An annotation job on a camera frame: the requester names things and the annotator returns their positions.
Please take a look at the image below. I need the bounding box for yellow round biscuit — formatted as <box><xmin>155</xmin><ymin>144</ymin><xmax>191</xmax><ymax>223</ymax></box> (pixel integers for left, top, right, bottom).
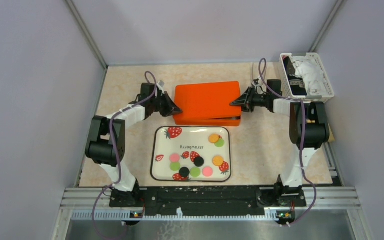
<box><xmin>212</xmin><ymin>155</ymin><xmax>225</xmax><ymax>167</ymax></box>
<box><xmin>208</xmin><ymin>134</ymin><xmax>221</xmax><ymax>144</ymax></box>

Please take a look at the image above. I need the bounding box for orange cookie box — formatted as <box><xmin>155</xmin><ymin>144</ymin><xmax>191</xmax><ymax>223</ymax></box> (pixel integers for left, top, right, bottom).
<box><xmin>173</xmin><ymin>112</ymin><xmax>242</xmax><ymax>127</ymax></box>

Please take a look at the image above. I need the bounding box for orange box lid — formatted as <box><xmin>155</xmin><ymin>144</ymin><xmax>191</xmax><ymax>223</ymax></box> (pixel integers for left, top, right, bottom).
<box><xmin>174</xmin><ymin>81</ymin><xmax>242</xmax><ymax>116</ymax></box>

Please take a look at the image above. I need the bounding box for black sandwich cookie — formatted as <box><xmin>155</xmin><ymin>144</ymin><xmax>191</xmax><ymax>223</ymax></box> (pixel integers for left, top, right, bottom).
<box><xmin>193</xmin><ymin>156</ymin><xmax>205</xmax><ymax>168</ymax></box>
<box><xmin>178</xmin><ymin>167</ymin><xmax>190</xmax><ymax>178</ymax></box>

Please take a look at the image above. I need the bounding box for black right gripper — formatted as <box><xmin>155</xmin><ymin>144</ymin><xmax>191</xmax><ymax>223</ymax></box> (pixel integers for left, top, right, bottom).
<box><xmin>230</xmin><ymin>86</ymin><xmax>271</xmax><ymax>113</ymax></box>

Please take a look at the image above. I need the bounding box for black cloth in basket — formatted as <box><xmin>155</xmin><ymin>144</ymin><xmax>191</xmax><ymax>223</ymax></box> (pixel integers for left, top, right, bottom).
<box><xmin>282</xmin><ymin>56</ymin><xmax>308</xmax><ymax>96</ymax></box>

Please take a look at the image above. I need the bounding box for white plastic basket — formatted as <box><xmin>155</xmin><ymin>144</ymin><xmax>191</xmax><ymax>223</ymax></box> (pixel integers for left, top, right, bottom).
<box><xmin>278</xmin><ymin>52</ymin><xmax>335</xmax><ymax>103</ymax></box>

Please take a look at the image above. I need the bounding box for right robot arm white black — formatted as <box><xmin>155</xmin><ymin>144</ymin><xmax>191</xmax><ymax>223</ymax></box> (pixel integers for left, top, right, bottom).
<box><xmin>230</xmin><ymin>79</ymin><xmax>330</xmax><ymax>206</ymax></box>

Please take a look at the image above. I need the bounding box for white strawberry print tray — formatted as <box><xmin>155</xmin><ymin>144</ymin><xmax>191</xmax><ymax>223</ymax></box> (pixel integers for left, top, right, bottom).
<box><xmin>150</xmin><ymin>126</ymin><xmax>232</xmax><ymax>183</ymax></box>

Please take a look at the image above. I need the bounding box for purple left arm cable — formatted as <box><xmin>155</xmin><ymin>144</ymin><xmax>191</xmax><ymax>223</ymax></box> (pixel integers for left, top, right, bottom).
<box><xmin>91</xmin><ymin>71</ymin><xmax>158</xmax><ymax>240</ymax></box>

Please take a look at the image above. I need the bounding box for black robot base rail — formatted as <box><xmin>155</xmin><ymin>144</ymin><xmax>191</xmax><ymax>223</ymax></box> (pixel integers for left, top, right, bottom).
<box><xmin>109</xmin><ymin>185</ymin><xmax>307</xmax><ymax>217</ymax></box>

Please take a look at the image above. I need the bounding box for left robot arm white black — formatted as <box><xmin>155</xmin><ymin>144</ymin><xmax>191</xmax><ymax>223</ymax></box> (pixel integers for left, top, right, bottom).
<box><xmin>85</xmin><ymin>83</ymin><xmax>183</xmax><ymax>207</ymax></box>

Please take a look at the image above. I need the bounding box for green sandwich cookie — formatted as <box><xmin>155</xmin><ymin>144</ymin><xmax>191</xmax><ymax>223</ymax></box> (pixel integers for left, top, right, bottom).
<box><xmin>189</xmin><ymin>167</ymin><xmax>201</xmax><ymax>178</ymax></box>
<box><xmin>214</xmin><ymin>138</ymin><xmax>225</xmax><ymax>148</ymax></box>
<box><xmin>169</xmin><ymin>162</ymin><xmax>181</xmax><ymax>172</ymax></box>

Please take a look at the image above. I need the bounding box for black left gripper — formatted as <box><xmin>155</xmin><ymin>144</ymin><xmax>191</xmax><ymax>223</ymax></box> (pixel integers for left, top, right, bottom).
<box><xmin>150</xmin><ymin>91</ymin><xmax>183</xmax><ymax>118</ymax></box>

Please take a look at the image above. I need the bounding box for pink sandwich cookie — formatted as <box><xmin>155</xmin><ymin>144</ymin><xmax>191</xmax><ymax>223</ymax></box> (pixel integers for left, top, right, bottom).
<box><xmin>202</xmin><ymin>166</ymin><xmax>214</xmax><ymax>178</ymax></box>
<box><xmin>169</xmin><ymin>153</ymin><xmax>181</xmax><ymax>163</ymax></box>

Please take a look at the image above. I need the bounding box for tan paper bag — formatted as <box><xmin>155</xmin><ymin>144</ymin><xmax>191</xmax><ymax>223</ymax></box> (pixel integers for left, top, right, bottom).
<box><xmin>327</xmin><ymin>131</ymin><xmax>336</xmax><ymax>143</ymax></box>

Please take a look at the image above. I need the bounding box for white crumpled cloth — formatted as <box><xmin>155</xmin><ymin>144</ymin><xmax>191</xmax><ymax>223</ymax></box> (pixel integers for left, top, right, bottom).
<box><xmin>290</xmin><ymin>56</ymin><xmax>328</xmax><ymax>96</ymax></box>

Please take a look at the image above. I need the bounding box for aluminium frame rail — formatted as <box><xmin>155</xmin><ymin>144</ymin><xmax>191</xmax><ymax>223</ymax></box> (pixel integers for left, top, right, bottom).
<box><xmin>52</xmin><ymin>185</ymin><xmax>373</xmax><ymax>240</ymax></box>

